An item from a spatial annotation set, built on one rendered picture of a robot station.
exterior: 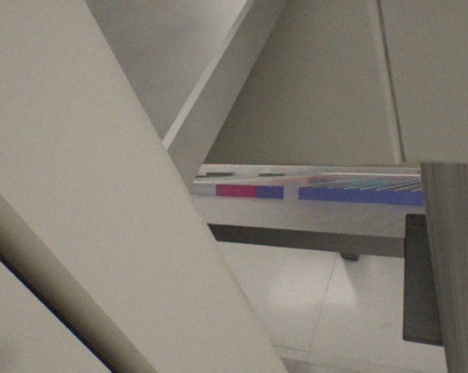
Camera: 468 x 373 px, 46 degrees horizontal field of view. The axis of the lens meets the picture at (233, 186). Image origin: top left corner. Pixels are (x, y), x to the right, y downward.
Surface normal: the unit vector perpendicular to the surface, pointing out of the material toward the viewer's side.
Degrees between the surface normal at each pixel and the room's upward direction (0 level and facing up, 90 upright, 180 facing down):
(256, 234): 45
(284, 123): 90
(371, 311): 0
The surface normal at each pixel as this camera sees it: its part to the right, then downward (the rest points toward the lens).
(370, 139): -0.33, 0.73
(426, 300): -0.46, 0.04
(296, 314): -0.32, -0.68
